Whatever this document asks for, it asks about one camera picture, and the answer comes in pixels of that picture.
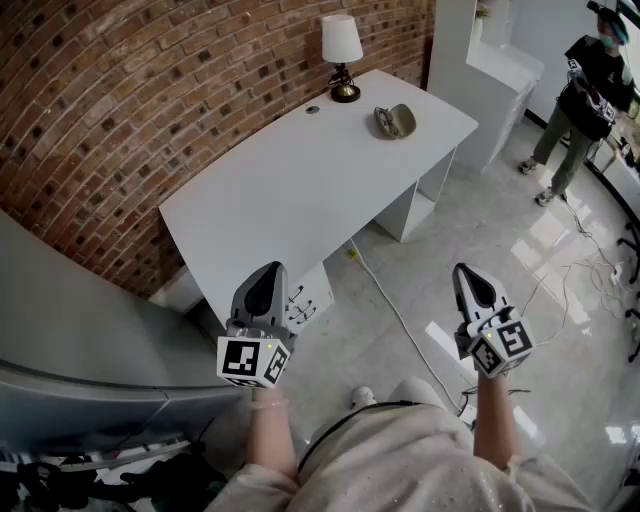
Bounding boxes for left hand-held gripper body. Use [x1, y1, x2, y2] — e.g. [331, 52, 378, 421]
[216, 315, 299, 390]

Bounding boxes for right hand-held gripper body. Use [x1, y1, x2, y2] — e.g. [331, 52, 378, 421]
[453, 305, 536, 377]

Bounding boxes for beige glasses case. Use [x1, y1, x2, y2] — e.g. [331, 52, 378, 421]
[373, 103, 418, 139]

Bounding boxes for person's left forearm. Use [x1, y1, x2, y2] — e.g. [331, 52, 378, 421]
[243, 385, 302, 487]

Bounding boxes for person's right forearm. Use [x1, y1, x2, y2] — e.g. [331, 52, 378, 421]
[471, 370, 524, 472]

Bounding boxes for white desk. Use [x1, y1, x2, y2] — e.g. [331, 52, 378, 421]
[158, 68, 480, 327]

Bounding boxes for person's white shoe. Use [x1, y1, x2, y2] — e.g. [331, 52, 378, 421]
[349, 385, 379, 407]

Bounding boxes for black chair base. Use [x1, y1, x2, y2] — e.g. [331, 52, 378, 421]
[615, 219, 640, 364]

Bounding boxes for person's white sparkly clothing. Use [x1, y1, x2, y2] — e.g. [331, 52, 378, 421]
[212, 377, 640, 512]

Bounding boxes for black equipment pile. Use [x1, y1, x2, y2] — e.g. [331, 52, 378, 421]
[0, 437, 229, 512]

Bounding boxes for white cabinet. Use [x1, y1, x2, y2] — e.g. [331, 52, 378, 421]
[426, 0, 546, 176]

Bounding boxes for white shade table lamp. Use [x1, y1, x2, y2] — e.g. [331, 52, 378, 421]
[320, 14, 364, 104]

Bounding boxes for white drawer unit black handles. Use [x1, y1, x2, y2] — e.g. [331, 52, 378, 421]
[285, 261, 336, 327]

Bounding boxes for pale bead bracelet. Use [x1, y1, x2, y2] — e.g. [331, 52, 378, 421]
[251, 395, 292, 413]

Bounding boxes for white power strip with cable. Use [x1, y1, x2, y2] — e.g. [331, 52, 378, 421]
[343, 238, 464, 409]

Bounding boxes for tangle of thin floor cables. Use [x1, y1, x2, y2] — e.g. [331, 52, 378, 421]
[517, 197, 640, 351]

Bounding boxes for thin black cable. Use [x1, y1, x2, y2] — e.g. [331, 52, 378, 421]
[297, 398, 419, 476]

